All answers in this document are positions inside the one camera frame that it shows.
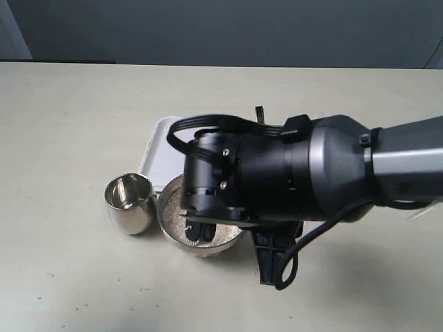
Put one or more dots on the steel bowl of rice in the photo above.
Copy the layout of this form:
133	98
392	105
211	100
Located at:
173	224

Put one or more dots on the white rectangular plastic tray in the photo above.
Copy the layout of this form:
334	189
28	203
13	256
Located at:
161	163

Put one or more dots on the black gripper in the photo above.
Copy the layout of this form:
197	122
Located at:
272	240

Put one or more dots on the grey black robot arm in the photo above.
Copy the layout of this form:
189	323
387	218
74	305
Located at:
287	185

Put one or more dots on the small steel cup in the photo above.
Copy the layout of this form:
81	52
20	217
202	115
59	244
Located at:
131	203

